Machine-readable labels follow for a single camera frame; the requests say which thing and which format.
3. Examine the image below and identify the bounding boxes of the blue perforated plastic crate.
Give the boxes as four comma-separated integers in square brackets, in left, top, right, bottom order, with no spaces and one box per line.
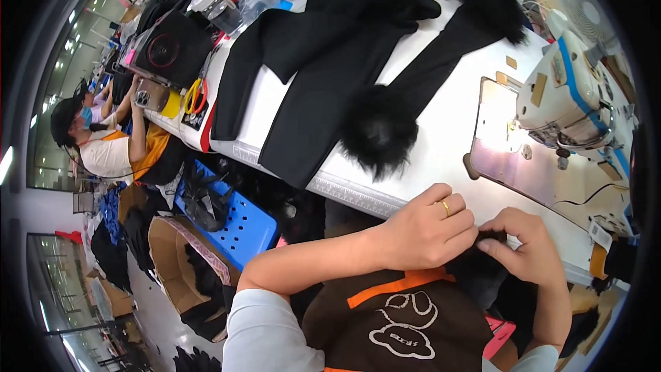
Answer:
[174,158,279,272]

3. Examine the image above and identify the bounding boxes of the orange and white tag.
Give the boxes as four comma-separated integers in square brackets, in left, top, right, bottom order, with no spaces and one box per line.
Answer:
[588,219,616,281]

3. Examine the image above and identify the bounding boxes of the heap of black fabric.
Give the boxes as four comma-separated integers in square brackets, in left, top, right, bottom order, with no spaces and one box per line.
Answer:
[90,206,157,292]

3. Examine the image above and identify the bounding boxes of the silver sewing machine bed plate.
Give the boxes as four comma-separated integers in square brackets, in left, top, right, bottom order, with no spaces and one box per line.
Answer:
[463,77,630,220]

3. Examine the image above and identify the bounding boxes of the white desk fan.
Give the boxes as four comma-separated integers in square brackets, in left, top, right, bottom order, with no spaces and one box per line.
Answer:
[555,0,621,68]

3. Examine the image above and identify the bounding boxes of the black cable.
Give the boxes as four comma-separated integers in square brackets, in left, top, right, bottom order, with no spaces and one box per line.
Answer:
[552,183,630,208]

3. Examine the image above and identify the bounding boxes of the measuring strip on table edge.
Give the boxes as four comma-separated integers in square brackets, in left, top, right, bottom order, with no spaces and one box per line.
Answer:
[232,144,410,219]

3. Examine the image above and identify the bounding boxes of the white sewing machine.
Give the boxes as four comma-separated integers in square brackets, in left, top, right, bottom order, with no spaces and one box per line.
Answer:
[515,30,635,167]

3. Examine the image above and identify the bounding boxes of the smartphone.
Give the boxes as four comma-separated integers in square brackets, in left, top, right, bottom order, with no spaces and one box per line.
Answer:
[134,78,170,112]

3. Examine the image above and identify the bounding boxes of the cardboard box with black fabric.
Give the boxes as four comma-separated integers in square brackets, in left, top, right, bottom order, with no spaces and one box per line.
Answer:
[148,215,242,343]

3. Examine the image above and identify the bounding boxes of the black fabric bundle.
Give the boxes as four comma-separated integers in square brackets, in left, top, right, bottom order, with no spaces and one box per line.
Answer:
[181,160,234,233]

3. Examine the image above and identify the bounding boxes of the person's body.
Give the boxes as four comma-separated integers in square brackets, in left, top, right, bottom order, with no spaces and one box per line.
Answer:
[222,267,562,372]

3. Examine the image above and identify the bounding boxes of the pink tool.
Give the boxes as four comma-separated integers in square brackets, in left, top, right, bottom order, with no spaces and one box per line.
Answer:
[482,315,517,361]

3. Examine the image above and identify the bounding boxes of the clear plastic jar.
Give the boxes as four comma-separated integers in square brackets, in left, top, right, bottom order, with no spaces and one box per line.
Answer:
[188,0,244,35]

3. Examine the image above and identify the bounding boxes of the yellow and red scissors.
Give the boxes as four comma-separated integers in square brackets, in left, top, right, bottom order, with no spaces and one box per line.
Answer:
[184,64,217,115]

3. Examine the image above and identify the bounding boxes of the black fur piece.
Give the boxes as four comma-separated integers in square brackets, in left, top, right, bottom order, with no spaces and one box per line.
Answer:
[445,229,511,312]

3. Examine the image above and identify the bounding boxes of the person's right hand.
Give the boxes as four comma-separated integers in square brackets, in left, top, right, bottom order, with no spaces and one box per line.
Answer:
[476,207,567,288]

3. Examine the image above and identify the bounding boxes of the black box with red ring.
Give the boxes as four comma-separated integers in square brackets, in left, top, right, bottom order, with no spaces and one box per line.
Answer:
[121,10,216,89]

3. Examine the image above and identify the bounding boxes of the black garment with fur cuffs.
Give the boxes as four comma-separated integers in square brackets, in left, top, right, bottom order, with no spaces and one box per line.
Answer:
[210,0,528,190]

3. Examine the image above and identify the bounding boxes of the person's left hand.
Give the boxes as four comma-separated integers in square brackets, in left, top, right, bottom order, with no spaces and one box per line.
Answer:
[379,182,480,272]

